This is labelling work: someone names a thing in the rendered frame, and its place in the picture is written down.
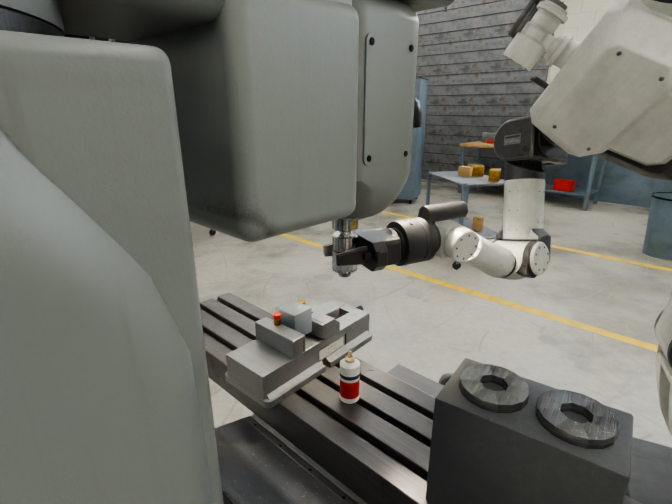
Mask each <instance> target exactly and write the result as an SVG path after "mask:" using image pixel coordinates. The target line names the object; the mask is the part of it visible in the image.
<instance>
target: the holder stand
mask: <svg viewBox="0 0 672 504"><path fill-rule="evenodd" d="M633 419H634V418H633V415H632V414H630V413H627V412H624V411H621V410H618V409H615V408H612V407H609V406H607V405H604V404H601V403H600V402H598V401H597V400H595V399H593V398H591V397H588V396H586V395H584V394H582V393H577V392H573V391H569V390H559V389H556V388H554V387H551V386H548V385H545V384H542V383H539V382H536V381H533V380H530V379H527V378H524V377H521V376H519V375H517V374H516V373H515V372H513V371H510V370H508V369H506V368H504V367H500V366H496V365H492V364H483V363H480V362H477V361H474V360H471V359H468V358H465V359H464V360H463V361H462V363H461V364H460V365H459V367H458V368H457V369H456V371H455V372H454V373H453V375H452V376H451V378H450V379H449V380H448V382H447V383H446V384H445V386H444V387H443V388H442V390H441V391H440V392H439V394H438V395H437V396H436V398H435V405H434V416H433V426H432V436H431V447H430V457H429V468H428V478H427V489H426V500H427V501H428V502H430V503H432V504H622V503H623V500H624V497H625V494H626V490H627V487H628V484H629V481H630V473H631V455H632V437H633Z"/></svg>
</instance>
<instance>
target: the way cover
mask: <svg viewBox="0 0 672 504"><path fill-rule="evenodd" d="M247 419H248V420H247ZM244 420H245V421H244ZM248 421H249V422H248ZM243 424H244V425H243ZM234 427H235V428H234ZM255 428H256V429H255ZM247 431H248V432H247ZM258 431H259V432H258ZM215 434H216V443H217V445H218V446H219V447H217V451H218V459H219V466H220V476H221V484H222V492H223V493H224V494H225V496H226V497H227V498H229V499H230V500H231V501H232V502H234V503H235V504H244V503H245V502H244V501H247V502H248V503H247V502H246V503H245V504H250V503H252V504H289V503H292V502H293V503H292V504H334V503H336V504H359V503H357V502H356V501H355V500H354V499H352V498H351V497H350V496H349V495H347V494H346V493H345V492H344V491H342V490H341V489H340V488H339V487H338V486H336V485H335V484H334V483H333V482H331V481H330V480H329V479H328V478H326V477H325V476H324V475H323V474H321V473H320V472H319V471H318V470H316V469H315V468H314V467H313V466H312V465H310V464H309V463H308V462H307V461H305V460H304V459H303V458H302V457H300V456H299V455H298V454H297V453H295V452H294V451H293V450H292V449H290V448H289V447H288V446H287V445H286V444H284V443H283V442H282V441H281V440H279V439H278V438H277V437H276V436H274V435H273V434H272V433H271V432H269V431H268V430H267V429H266V428H264V427H263V426H262V425H261V424H260V423H258V422H257V421H256V420H255V419H253V418H252V417H251V416H247V417H245V418H242V419H239V420H236V421H233V422H230V423H227V424H225V425H222V426H219V427H216V428H215ZM258 434H259V435H258ZM231 435H232V436H231ZM264 436H265V437H264ZM260 437H261V438H260ZM242 439H243V440H242ZM220 441H221V442H220ZM264 441H265V442H264ZM241 443H242V444H241ZM256 444H257V445H256ZM282 445H283V446H282ZM222 446H223V447H222ZM233 451H234V452H233ZM252 454H254V455H252ZM228 455H229V456H228ZM256 457H257V458H256ZM266 458H267V459H266ZM275 460H276V461H275ZM284 460H285V461H284ZM236 461H237V462H236ZM243 464H244V465H243ZM265 465H267V466H265ZM282 465H283V466H282ZM248 466H249V467H250V469H249V467H248ZM298 466H300V467H298ZM252 468H253V469H252ZM225 472H226V474H225ZM244 472H245V473H244ZM257 472H258V473H257ZM310 473H311V474H310ZM312 474H313V475H314V476H313V475H312ZM264 479H265V480H266V481H265V480H264ZM234 480H235V481H234ZM287 482H288V484H287ZM300 482H301V483H300ZM296 483H297V484H296ZM314 483H315V484H314ZM302 486H303V487H302ZM317 486H318V488H317ZM264 487H265V488H264ZM282 487H283V488H282ZM225 488H226V489H225ZM229 488H230V489H231V490H230V489H229ZM258 488H259V489H258ZM328 488H330V489H328ZM232 489H233V490H234V491H233V490H232ZM305 492H306V493H305ZM316 493H318V494H316ZM243 494H245V495H243ZM238 495H239V496H240V497H239V496H238ZM286 495H287V496H286ZM304 495H305V497H302V496H304ZM329 496H330V498H329ZM260 497H261V498H260ZM237 498H239V499H237ZM242 498H243V499H244V500H243V499H242ZM272 498H273V499H272ZM266 500H267V501H266ZM283 500H284V501H283ZM338 501H339V502H338ZM340 502H341V503H340Z"/></svg>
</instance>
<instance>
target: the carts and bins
mask: <svg viewBox="0 0 672 504"><path fill-rule="evenodd" d="M427 174H428V180H427V194H426V206H427V205H429V203H430V190H431V177H432V176H435V177H438V178H441V179H443V180H446V181H449V182H452V183H455V184H457V185H460V186H462V195H461V201H464V202H465V203H466V204H468V194H469V187H472V186H497V185H504V180H502V179H500V176H501V169H500V168H491V169H490V170H489V176H487V175H484V165H482V164H468V166H459V169H458V171H443V172H432V171H428V173H427ZM651 196H652V199H651V205H650V210H649V216H648V222H647V228H646V233H645V239H644V245H643V251H642V252H643V253H644V254H646V255H648V256H651V257H654V258H658V259H663V260H670V261H672V192H655V193H652V195H651ZM451 220H453V221H455V222H457V223H458V224H460V225H462V226H464V227H466V228H468V229H470V230H471V231H473V232H475V233H476V234H478V235H480V236H482V237H483V238H485V239H487V240H489V239H495V237H496V234H497V233H498V232H496V231H493V230H491V229H489V228H487V227H485V226H483V220H484V217H479V216H474V217H473V220H471V219H469V218H467V217H464V218H457V219H451ZM452 267H453V268H454V269H455V270H458V269H460V267H461V264H460V263H459V262H458V261H456V260H455V262H454V263H453V264H452Z"/></svg>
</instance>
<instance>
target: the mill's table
mask: <svg viewBox="0 0 672 504"><path fill-rule="evenodd" d="M200 310H201V318H202V327H203V335H204V343H205V352H206V360H207V368H208V376H209V378H210V379H211V380H212V381H214V382H215V383H216V384H217V385H219V386H220V387H221V388H223V389H224V390H225V391H226V392H228V393H229V394H230V395H231V396H233V397H234V398H235V399H236V400H238V401H239V402H240V403H241V404H243V405H244V406H245V407H246V408H248V409H249V410H250V411H252V412H253V413H254V414H255V415H257V416H258V417H259V418H260V419H262V420H263V421H264V422H265V423H267V424H268V425H269V426H270V427H272V428H273V429H274V430H275V431H277V432H278V433H279V434H280V435H282V436H283V437H284V438H286V439H287V440H288V441H289V442H291V443H292V444H293V445H294V446H296V447H297V448H298V449H299V450H301V451H302V452H303V453H304V454H306V455H307V456H308V457H309V458H311V459H312V460H313V461H315V462H316V463H317V464H318V465H320V466H321V467H322V468H323V469H325V470H326V471H327V472H328V473H330V474H331V475H332V476H333V477H335V478H336V479H337V480H338V481H340V482H341V483H342V484H343V485H345V486H346V487H347V488H349V489H350V490H351V491H352V492H354V493H355V494H356V495H357V496H359V497H360V498H361V499H362V500H364V501H365V502H366V503H367V504H432V503H430V502H428V501H427V500H426V489H427V478H428V468H429V457H430V447H431V436H432V426H433V416H434V405H435V397H433V396H431V395H429V394H427V393H425V392H423V391H421V390H419V389H417V388H415V387H413V386H411V385H409V384H407V383H405V382H403V381H401V380H399V379H398V378H396V377H394V376H392V375H390V374H388V373H386V372H384V371H382V370H380V369H378V368H376V367H374V366H372V365H370V364H368V363H366V362H364V361H362V360H360V359H358V358H356V357H355V356H354V357H355V358H356V359H358V360H359V361H360V394H359V400H358V401H357V402H355V403H352V404H348V403H344V402H343V401H341V399H340V362H339V363H337V364H336V365H334V366H333V367H331V368H330V367H328V366H326V372H324V373H323V374H321V375H320V376H318V377H317V378H315V379H314V380H312V381H311V382H309V383H308V384H306V385H305V386H303V387H302V388H301V389H299V390H298V391H296V392H295V393H293V394H292V395H290V396H289V397H287V398H286V399H284V400H283V401H281V402H280V403H278V404H277V405H275V406H274V407H272V408H265V407H263V406H262V405H260V404H259V403H257V402H256V401H254V400H253V399H252V398H250V397H249V396H247V395H246V394H244V393H243V392H241V391H240V390H239V389H237V388H236V387H234V386H233V385H231V384H230V383H228V382H227V381H226V377H225V373H226V372H227V362H226V354H227V353H229V352H231V351H233V350H235V349H237V348H239V347H241V346H243V345H245V344H247V343H249V342H251V341H253V340H255V339H256V331H255V322H256V321H258V320H260V319H262V318H265V317H268V318H270V319H272V320H273V315H272V314H271V313H269V312H267V311H265V310H263V309H261V308H259V307H257V306H255V305H253V304H251V303H249V302H247V301H245V300H243V299H241V298H239V297H237V296H235V295H233V294H231V293H230V292H228V293H225V294H222V295H220V296H218V297H217V298H214V299H213V298H211V299H208V300H206V301H203V302H200Z"/></svg>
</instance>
